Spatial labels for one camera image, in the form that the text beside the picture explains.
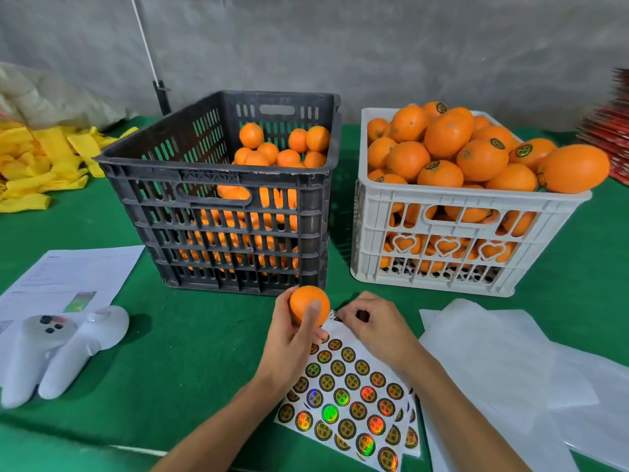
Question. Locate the white printed paper sheet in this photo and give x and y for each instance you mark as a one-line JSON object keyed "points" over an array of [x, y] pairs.
{"points": [[64, 280]]}

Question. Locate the person's left forearm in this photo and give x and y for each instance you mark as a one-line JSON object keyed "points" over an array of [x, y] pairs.
{"points": [[211, 432]]}

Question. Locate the heap of labelled oranges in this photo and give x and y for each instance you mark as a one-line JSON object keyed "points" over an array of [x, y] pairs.
{"points": [[575, 168]]}

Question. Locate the person's right forearm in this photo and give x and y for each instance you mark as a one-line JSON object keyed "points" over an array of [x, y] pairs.
{"points": [[467, 418]]}

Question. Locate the white backing sheet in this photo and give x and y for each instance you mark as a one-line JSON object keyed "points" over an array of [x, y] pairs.
{"points": [[491, 364], [599, 408]]}

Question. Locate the pile of yellow bags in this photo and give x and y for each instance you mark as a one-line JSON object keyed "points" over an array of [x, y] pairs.
{"points": [[39, 162]]}

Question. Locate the stack of red cardboard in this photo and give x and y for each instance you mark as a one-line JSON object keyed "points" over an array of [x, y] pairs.
{"points": [[609, 132]]}

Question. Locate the person's left hand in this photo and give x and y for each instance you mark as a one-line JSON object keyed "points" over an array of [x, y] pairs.
{"points": [[285, 354]]}

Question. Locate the white pole with black base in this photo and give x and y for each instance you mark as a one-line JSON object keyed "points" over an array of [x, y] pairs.
{"points": [[147, 44]]}

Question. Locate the green felt table cover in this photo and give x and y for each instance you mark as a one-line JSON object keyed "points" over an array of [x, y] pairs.
{"points": [[177, 378]]}

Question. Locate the black plastic crate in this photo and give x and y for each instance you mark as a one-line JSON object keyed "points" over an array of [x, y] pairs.
{"points": [[314, 187]]}

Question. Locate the white plastic crate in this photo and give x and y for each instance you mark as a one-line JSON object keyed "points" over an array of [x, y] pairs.
{"points": [[560, 216]]}

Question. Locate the pile of oranges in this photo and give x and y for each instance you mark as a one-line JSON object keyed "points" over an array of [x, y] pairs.
{"points": [[254, 135]]}

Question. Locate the beige woven sack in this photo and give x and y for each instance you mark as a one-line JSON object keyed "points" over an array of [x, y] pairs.
{"points": [[54, 98]]}

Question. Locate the person's right hand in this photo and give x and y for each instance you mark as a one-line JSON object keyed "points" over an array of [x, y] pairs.
{"points": [[383, 329]]}

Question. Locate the white handheld controller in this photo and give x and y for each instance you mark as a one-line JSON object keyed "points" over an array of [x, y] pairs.
{"points": [[59, 349]]}

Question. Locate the single orange fruit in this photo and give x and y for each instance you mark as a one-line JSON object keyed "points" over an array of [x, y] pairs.
{"points": [[310, 305]]}

